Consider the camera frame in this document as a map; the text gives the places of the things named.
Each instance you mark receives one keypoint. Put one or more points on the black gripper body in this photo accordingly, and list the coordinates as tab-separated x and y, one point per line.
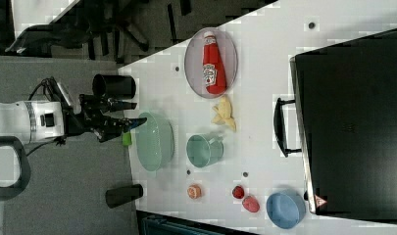
88	118

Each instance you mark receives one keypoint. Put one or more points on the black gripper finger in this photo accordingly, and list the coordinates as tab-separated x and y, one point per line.
115	127
118	105

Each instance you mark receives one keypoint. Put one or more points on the oven door with handle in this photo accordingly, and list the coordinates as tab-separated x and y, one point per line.
279	129

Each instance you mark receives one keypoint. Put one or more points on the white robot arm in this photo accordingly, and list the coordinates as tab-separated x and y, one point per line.
44	122

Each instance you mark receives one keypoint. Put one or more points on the black toaster oven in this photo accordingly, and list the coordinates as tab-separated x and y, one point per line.
346	104

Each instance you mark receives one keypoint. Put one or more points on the green clamp block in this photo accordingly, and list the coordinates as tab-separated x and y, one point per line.
126	139

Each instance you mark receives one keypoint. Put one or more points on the green perforated colander basket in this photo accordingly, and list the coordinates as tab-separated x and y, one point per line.
154	141

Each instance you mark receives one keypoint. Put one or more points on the black office chair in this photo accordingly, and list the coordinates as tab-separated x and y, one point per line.
41	24

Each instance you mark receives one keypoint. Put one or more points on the grey round plate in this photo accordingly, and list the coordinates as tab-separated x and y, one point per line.
193	61

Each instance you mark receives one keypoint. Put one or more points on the green mug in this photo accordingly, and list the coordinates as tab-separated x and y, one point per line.
204	149

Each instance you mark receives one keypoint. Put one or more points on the orange slice toy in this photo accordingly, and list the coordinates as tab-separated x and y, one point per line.
194	191

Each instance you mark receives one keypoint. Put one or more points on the red ketchup bottle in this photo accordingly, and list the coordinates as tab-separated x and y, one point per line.
213	68

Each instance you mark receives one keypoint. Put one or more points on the yellow peeled banana toy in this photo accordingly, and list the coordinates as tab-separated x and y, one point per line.
224	113

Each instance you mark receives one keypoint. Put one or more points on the small red strawberry toy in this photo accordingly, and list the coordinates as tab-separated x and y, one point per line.
238	192

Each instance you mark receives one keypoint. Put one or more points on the large red strawberry toy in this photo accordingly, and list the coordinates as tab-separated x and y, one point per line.
251	204

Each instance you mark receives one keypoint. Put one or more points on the blue bowl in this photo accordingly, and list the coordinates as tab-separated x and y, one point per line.
285	208

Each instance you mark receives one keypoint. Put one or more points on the black cylinder table post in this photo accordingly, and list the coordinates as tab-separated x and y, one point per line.
114	86

